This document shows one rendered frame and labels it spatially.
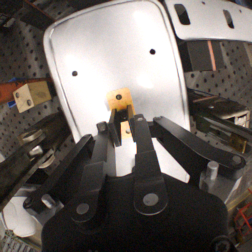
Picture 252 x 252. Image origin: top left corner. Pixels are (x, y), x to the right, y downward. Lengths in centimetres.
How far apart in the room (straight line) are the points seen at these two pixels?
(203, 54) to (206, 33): 5
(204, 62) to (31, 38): 65
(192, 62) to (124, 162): 24
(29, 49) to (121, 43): 53
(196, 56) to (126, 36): 14
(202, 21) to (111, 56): 18
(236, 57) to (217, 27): 49
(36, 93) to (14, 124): 61
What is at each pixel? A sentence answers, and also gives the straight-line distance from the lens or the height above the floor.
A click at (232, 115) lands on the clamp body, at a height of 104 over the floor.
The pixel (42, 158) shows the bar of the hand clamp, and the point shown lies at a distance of 21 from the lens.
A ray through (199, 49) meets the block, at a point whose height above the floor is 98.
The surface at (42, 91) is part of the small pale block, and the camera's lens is 22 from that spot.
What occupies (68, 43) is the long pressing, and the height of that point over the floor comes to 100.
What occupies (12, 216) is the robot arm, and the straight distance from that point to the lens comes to 78.
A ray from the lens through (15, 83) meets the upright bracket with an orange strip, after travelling 24.
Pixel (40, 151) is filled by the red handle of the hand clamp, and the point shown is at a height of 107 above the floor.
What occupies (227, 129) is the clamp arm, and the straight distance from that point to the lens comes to 23.
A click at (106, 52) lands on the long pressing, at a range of 22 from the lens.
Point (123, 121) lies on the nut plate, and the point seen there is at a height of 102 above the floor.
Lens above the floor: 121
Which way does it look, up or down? 68 degrees down
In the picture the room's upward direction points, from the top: 178 degrees clockwise
